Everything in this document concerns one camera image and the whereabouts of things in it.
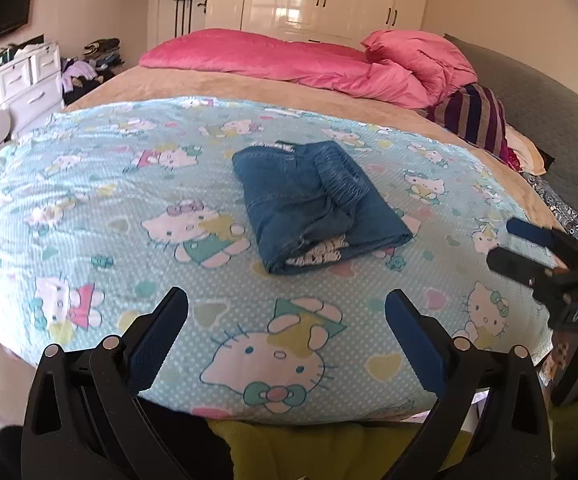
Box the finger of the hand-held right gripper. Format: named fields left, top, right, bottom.
left=505, top=216, right=578, bottom=263
left=485, top=247, right=562, bottom=292

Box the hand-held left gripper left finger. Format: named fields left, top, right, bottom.
left=20, top=286, right=190, bottom=480

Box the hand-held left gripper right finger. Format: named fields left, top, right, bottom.
left=384, top=288, right=554, bottom=480

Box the blue denim pants lace trim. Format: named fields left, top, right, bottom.
left=232, top=140, right=416, bottom=276

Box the black white patterned cloth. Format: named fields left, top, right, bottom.
left=523, top=171, right=578, bottom=237

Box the cream pink cloth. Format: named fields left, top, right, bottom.
left=500, top=124, right=546, bottom=175

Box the grey quilted headboard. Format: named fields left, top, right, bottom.
left=441, top=33, right=578, bottom=243

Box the purple striped cloth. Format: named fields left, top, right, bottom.
left=425, top=83, right=510, bottom=157

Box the person's yellow garment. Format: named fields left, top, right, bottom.
left=208, top=382, right=578, bottom=480

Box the light blue cat print blanket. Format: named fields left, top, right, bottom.
left=0, top=94, right=558, bottom=428

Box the tan bed sheet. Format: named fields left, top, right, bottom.
left=63, top=64, right=572, bottom=233

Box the pile of clothes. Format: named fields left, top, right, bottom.
left=60, top=36, right=126, bottom=107

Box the white drawer cabinet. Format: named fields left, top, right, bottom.
left=0, top=41, right=66, bottom=137

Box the pink duvet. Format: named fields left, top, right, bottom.
left=138, top=28, right=480, bottom=111

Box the white door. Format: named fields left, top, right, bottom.
left=157, top=0, right=210, bottom=57

